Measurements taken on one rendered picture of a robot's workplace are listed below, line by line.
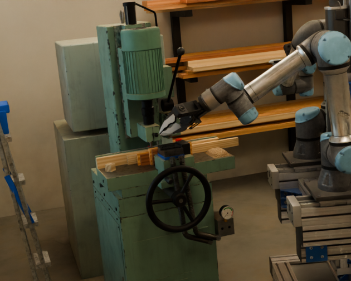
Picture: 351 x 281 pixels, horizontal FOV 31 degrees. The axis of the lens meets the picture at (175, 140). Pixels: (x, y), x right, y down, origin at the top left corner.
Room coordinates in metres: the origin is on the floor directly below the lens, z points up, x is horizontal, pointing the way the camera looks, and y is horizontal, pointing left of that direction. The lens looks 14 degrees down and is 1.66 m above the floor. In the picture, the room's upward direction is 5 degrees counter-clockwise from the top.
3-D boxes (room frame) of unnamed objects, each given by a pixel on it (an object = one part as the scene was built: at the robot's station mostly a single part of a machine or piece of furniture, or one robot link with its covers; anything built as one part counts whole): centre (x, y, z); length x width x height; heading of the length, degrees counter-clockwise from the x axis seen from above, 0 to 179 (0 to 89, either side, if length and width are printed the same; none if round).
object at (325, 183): (2.43, -0.64, 0.87); 0.15 x 0.15 x 0.10
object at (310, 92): (3.21, -0.69, 1.12); 0.11 x 0.08 x 0.11; 104
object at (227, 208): (2.68, -0.20, 0.65); 0.06 x 0.04 x 0.08; 108
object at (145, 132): (2.82, 0.12, 1.03); 0.14 x 0.07 x 0.09; 18
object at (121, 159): (2.83, 0.08, 0.92); 0.60 x 0.02 x 0.05; 108
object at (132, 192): (2.74, 0.09, 0.82); 0.40 x 0.21 x 0.04; 108
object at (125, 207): (2.91, 0.15, 0.76); 0.57 x 0.45 x 0.09; 18
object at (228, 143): (2.85, -0.04, 0.92); 0.55 x 0.02 x 0.04; 108
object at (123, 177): (2.71, 0.04, 0.87); 0.61 x 0.30 x 0.06; 108
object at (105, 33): (3.07, 0.21, 1.16); 0.22 x 0.22 x 0.72; 18
